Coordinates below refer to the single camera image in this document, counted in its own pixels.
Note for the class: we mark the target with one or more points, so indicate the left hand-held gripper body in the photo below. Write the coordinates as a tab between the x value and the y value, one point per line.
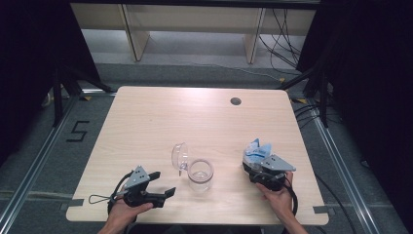
138	182

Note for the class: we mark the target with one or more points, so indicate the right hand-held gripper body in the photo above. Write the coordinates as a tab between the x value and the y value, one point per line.
274	164

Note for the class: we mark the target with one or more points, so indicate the blue and white pouch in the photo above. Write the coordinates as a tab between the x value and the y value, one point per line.
256	152

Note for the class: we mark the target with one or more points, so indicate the clear jar lid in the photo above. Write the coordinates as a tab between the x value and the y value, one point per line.
179	156

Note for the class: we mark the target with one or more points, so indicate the clear glass jar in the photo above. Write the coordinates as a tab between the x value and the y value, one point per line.
200	175

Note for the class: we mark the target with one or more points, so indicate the person's left hand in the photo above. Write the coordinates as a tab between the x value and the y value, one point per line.
121	214

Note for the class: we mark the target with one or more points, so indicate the person's right hand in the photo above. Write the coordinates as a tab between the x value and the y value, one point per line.
281	201

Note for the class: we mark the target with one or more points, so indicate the grey tape strip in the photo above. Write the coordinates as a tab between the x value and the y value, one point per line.
73	203
323	209

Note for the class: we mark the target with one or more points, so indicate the round grey table grommet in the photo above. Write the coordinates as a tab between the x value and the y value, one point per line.
235	101

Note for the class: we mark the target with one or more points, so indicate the black metal stand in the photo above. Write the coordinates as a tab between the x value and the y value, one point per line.
58	97
321	94

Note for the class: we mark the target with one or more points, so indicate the dark curtain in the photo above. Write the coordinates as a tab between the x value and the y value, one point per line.
373	81
29	65

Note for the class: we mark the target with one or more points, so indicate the light wooden shelf unit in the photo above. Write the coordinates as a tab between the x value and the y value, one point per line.
195	19

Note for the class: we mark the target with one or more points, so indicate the aluminium floor rail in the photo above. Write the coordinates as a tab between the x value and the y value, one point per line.
35	162
344	175

